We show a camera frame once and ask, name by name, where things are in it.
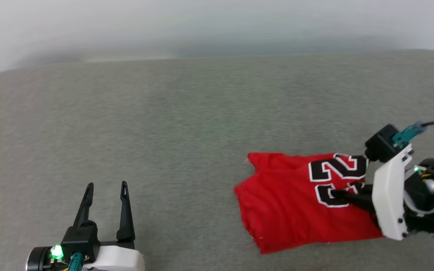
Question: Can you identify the grey fabric sofa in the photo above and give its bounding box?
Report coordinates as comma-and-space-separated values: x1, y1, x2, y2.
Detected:
0, 49, 434, 271

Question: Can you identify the red basketball jersey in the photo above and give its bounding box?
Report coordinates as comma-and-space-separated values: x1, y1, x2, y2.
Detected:
234, 152, 385, 254

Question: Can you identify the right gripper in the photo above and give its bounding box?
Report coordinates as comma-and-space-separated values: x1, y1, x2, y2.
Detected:
332, 144, 414, 241

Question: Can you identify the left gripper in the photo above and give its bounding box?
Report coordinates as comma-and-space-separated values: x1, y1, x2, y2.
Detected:
73, 181, 145, 271

